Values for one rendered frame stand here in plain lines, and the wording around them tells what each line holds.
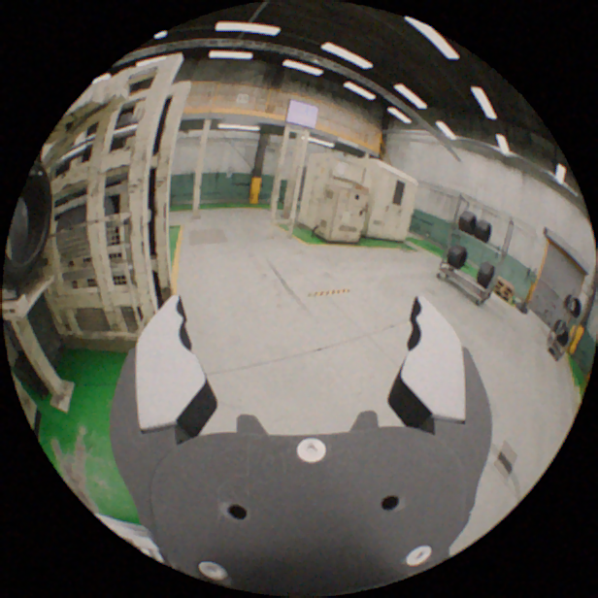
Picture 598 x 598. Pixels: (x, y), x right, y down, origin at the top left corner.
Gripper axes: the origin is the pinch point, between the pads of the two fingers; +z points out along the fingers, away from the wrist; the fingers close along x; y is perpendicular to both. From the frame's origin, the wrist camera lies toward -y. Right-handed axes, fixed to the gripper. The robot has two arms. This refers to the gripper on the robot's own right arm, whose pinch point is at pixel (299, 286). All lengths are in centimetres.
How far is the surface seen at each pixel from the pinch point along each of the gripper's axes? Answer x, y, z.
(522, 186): 925, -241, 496
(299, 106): 6, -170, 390
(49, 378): -160, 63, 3
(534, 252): 935, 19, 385
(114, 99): -85, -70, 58
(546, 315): 992, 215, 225
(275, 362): -12, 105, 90
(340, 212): 93, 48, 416
